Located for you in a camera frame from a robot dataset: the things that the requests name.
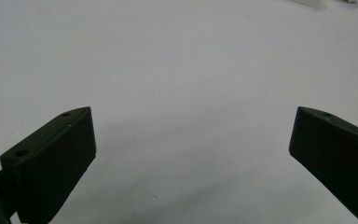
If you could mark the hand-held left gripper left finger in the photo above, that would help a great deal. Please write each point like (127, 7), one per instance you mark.
(52, 165)

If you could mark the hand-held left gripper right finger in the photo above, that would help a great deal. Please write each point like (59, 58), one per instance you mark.
(335, 155)

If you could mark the white object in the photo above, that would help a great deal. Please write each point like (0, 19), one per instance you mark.
(318, 2)

